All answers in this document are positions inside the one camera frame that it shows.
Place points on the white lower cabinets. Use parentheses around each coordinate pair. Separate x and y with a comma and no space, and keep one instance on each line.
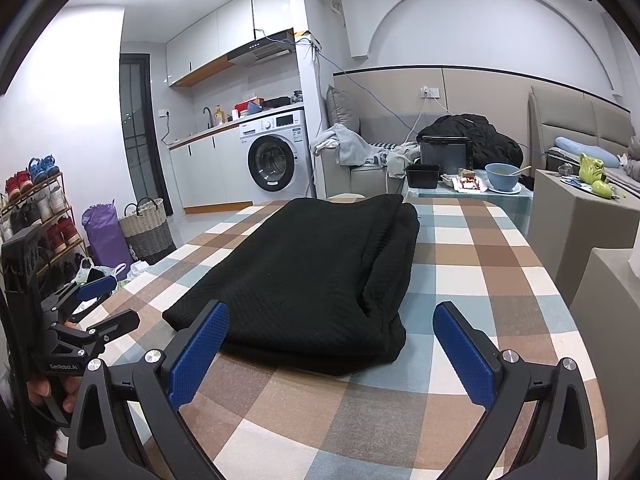
(210,170)

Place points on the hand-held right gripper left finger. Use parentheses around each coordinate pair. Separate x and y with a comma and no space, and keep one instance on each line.
(200,355)

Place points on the person's left forearm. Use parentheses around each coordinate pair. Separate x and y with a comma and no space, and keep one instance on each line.
(20,440)

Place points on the white washing machine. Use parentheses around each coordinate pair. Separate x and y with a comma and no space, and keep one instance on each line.
(272,162)

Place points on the person's left hand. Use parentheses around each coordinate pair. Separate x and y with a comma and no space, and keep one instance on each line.
(42,391)

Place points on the purple bag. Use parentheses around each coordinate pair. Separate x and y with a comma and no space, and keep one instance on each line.
(105,240)

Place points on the woven laundry basket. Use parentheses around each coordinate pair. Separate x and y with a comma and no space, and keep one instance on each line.
(147,235)

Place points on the white food container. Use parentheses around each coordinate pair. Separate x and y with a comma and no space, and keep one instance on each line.
(465,182)

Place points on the black faucet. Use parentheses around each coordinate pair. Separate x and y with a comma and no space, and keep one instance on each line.
(207,116)

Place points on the white upper cabinets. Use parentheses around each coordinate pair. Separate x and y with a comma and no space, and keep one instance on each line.
(225,30)

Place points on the grey cushion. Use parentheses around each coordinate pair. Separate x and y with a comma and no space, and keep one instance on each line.
(342,110)

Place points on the shoe rack with shoes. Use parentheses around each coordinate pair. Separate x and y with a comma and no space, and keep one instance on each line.
(45,210)

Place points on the black framed door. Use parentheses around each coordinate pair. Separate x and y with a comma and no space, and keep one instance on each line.
(137,130)

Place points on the light blue pillow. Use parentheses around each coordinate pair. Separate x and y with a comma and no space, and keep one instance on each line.
(575,145)

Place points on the range hood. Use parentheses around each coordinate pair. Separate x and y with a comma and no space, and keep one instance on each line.
(260,50)

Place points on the beige padded headboard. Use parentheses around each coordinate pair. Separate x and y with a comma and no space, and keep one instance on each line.
(565,115)

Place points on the checkered tablecloth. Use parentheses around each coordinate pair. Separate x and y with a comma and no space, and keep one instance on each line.
(475,260)

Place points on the red box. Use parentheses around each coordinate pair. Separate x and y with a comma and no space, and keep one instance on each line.
(246,108)

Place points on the white plastic bag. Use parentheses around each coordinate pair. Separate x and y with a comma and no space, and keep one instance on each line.
(87,272)

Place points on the white round stool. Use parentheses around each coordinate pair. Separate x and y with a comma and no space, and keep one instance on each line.
(350,195)

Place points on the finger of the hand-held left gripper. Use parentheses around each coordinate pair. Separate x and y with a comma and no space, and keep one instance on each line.
(115,324)
(97,285)

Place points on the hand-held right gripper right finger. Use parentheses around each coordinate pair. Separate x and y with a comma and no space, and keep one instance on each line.
(462,355)

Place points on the grey side cabinet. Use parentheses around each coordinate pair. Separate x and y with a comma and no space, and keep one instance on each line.
(565,230)
(610,335)

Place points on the white wall socket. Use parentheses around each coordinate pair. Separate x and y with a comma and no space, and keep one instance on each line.
(430,92)

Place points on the paper towel roll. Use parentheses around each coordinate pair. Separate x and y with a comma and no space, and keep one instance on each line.
(634,260)

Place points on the grey clothes pile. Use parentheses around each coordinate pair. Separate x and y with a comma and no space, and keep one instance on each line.
(350,145)

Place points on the black knit sweater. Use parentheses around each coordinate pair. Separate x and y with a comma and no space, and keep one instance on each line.
(310,270)

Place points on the green toy figure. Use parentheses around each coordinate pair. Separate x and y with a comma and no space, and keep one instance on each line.
(592,167)

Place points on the dark folded clothes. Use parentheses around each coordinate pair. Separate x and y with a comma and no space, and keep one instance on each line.
(276,101)

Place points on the grey jacket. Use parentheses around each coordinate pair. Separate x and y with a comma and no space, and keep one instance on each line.
(632,160)

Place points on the blue bowl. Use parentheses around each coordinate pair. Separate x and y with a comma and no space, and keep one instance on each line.
(502,177)

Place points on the white cabinets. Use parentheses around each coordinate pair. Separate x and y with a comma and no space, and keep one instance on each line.
(225,30)
(210,170)

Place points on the black jacket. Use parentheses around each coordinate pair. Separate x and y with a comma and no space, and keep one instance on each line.
(490,140)

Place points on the black plastic tray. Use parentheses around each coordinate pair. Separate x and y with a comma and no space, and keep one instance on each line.
(422,175)

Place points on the yellow bottle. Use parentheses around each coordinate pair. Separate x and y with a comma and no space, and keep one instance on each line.
(219,116)

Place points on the small table with teal cover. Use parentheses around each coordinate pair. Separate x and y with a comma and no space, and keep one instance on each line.
(515,210)

